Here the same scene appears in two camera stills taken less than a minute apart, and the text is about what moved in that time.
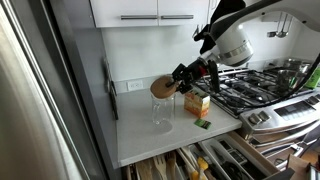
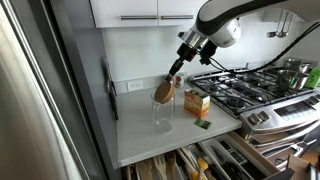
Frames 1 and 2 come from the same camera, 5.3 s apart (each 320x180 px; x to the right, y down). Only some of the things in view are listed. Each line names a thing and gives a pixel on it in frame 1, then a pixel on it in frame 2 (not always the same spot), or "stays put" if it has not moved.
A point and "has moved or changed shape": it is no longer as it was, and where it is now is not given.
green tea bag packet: (202, 123) stays put
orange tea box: (197, 103) stays put
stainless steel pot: (292, 74) stays put
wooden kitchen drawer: (230, 156) stays put
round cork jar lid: (162, 87) has moved or changed shape
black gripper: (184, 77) to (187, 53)
